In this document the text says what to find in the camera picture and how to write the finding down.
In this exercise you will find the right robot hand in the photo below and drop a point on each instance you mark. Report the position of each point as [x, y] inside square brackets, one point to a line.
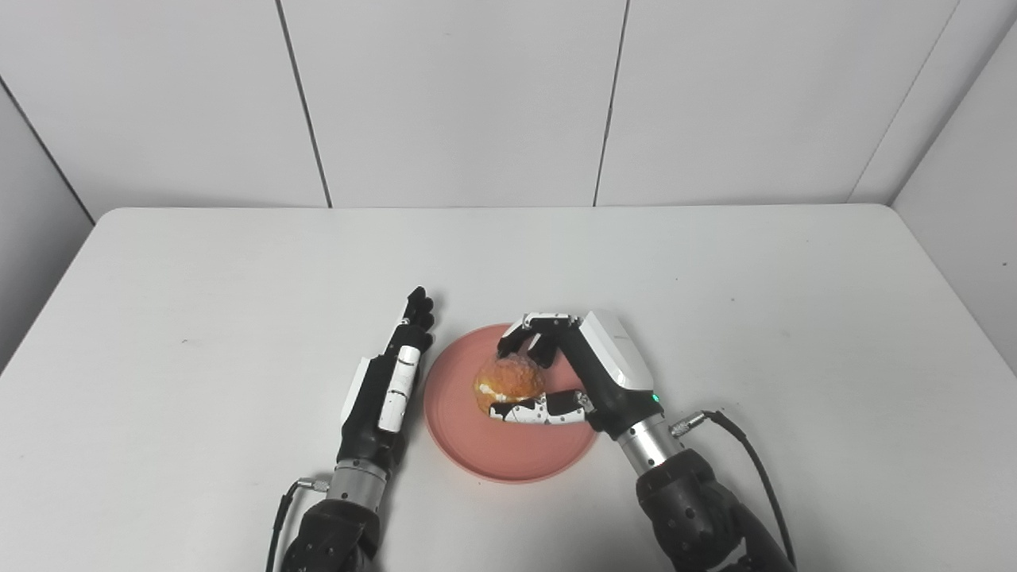
[596, 373]

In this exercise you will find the pink plate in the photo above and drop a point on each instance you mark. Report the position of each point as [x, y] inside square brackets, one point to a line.
[508, 453]

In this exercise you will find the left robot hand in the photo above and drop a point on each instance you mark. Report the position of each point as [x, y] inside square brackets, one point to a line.
[381, 397]

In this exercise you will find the cream puff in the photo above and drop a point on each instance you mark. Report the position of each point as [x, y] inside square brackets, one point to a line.
[508, 380]

